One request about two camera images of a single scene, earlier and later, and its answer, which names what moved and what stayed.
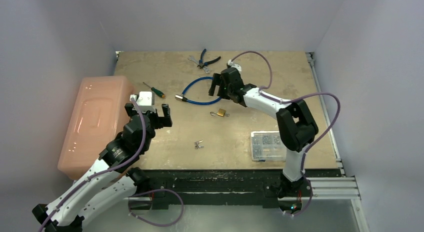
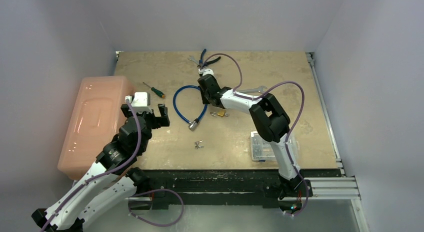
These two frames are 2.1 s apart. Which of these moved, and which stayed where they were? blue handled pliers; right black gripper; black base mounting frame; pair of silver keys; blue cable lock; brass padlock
Moved: right black gripper; blue cable lock
Stayed: blue handled pliers; pair of silver keys; black base mounting frame; brass padlock
